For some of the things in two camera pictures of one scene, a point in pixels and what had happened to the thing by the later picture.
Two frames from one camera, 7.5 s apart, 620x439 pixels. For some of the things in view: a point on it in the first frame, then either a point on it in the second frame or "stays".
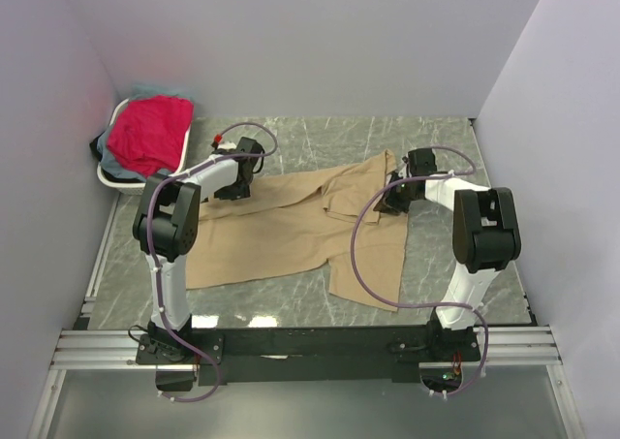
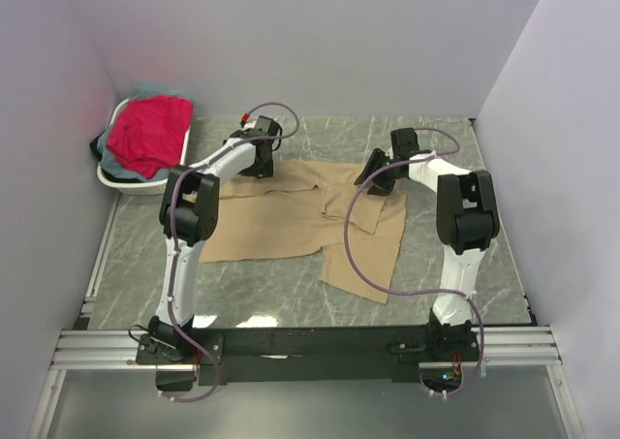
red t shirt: x=149 y=133 stays
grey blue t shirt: x=110 y=165 stays
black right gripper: x=389 y=203 to x=376 y=160
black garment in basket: x=94 y=145 stays
